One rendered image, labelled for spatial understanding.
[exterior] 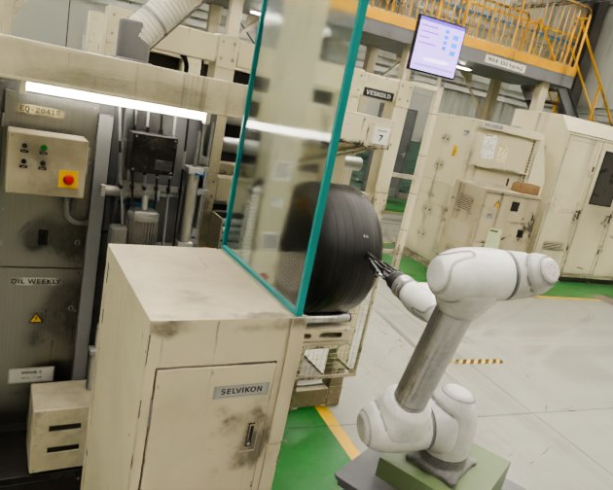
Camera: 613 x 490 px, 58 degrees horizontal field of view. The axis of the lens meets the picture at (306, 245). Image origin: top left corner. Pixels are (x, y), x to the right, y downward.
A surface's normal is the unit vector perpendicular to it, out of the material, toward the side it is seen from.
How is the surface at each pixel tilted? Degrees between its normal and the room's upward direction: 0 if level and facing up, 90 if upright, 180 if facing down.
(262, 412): 90
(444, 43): 90
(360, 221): 49
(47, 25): 90
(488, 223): 90
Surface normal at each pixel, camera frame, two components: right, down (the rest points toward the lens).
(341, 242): 0.26, -0.07
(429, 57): 0.37, 0.30
